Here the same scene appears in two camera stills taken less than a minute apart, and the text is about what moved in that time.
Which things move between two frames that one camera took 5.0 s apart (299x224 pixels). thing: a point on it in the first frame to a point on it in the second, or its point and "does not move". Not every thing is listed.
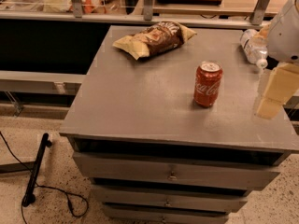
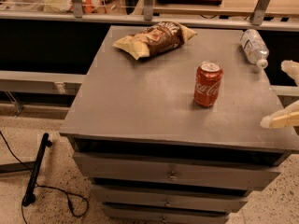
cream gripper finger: (282, 85) to (288, 117)
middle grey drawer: (163, 197) does not move
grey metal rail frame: (59, 82) does not move
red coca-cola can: (207, 79) does not move
